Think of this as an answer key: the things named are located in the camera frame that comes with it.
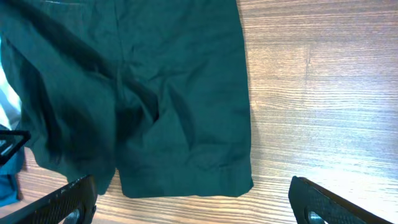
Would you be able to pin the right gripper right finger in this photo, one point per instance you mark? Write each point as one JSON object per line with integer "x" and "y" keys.
{"x": 313, "y": 204}

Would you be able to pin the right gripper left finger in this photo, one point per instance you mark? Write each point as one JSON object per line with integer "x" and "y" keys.
{"x": 74, "y": 203}

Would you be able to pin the black shorts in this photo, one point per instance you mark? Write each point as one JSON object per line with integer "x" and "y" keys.
{"x": 156, "y": 91}

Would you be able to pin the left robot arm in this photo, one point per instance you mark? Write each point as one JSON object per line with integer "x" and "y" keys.
{"x": 11, "y": 142}

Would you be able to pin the dark blue garment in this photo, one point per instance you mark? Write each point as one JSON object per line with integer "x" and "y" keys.
{"x": 9, "y": 189}

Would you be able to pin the light blue denim shorts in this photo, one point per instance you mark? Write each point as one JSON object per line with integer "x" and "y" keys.
{"x": 10, "y": 104}

